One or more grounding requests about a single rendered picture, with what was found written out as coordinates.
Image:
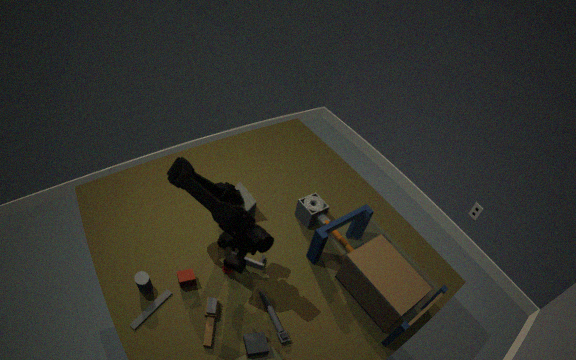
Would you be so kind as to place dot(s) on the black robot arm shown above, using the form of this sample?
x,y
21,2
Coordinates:
x,y
223,201

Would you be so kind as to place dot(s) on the grey flat bar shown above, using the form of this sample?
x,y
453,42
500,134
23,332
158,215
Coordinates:
x,y
142,317

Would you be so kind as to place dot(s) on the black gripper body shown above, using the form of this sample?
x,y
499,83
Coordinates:
x,y
237,262

